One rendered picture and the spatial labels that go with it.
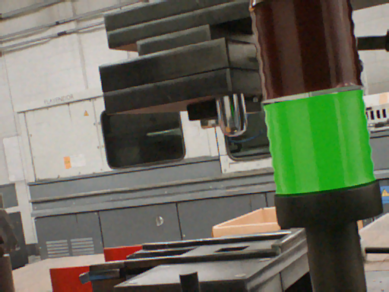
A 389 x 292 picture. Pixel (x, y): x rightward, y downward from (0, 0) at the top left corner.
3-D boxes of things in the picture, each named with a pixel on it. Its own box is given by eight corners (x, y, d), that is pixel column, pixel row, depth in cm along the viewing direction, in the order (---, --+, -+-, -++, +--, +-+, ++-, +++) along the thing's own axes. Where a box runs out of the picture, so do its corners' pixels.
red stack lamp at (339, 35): (279, 102, 29) (268, 20, 29) (372, 86, 28) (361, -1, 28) (248, 103, 26) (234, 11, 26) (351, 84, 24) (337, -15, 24)
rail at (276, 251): (131, 289, 58) (126, 259, 58) (285, 280, 53) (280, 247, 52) (127, 291, 58) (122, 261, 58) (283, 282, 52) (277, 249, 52)
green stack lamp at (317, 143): (292, 185, 30) (280, 106, 29) (384, 174, 28) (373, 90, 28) (261, 197, 26) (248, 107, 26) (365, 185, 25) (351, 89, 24)
